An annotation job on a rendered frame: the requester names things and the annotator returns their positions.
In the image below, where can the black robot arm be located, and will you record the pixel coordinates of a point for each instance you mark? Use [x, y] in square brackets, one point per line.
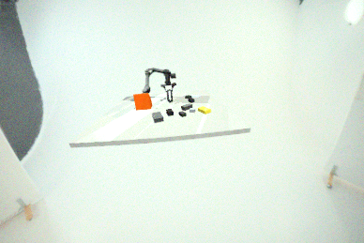
[165, 72]

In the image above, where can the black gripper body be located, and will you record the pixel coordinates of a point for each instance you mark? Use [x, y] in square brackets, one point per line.
[168, 82]

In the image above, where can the yellow flat box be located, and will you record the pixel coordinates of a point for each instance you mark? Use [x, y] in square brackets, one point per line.
[204, 110]

